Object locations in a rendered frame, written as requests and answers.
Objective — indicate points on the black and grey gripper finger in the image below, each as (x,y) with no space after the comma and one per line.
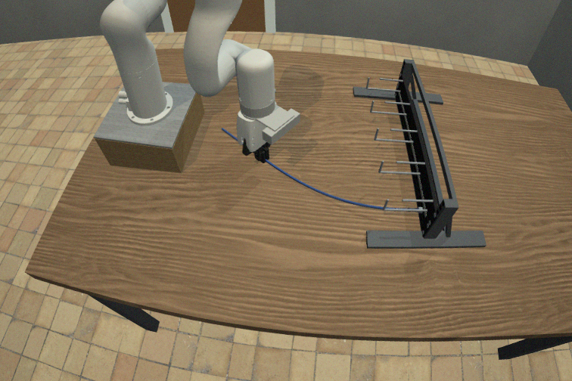
(266,149)
(259,155)

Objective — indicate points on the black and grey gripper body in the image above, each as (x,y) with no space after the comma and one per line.
(251,130)

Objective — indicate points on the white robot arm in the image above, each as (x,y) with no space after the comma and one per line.
(124,24)

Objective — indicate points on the dark grey metal rack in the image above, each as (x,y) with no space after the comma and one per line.
(433,221)

